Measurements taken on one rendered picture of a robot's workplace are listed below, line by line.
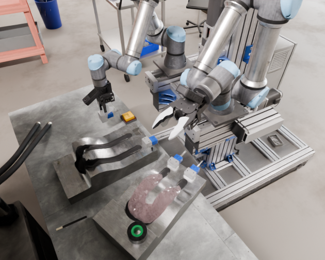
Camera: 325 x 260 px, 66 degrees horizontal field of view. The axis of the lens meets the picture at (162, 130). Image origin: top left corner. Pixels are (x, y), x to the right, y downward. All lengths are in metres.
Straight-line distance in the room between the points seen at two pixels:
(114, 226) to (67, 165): 0.46
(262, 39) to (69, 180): 1.07
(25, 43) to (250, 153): 3.19
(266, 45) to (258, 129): 0.53
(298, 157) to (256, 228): 0.72
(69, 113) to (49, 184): 0.55
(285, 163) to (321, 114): 1.19
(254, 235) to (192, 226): 1.01
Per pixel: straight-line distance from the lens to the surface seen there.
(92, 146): 1.37
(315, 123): 3.24
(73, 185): 1.33
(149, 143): 1.35
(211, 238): 1.23
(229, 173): 2.15
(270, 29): 1.07
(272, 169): 2.27
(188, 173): 1.27
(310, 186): 2.61
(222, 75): 0.88
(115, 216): 1.14
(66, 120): 1.75
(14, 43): 4.03
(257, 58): 1.12
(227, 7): 1.07
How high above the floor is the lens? 1.93
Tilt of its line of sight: 46 degrees down
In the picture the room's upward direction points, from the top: straight up
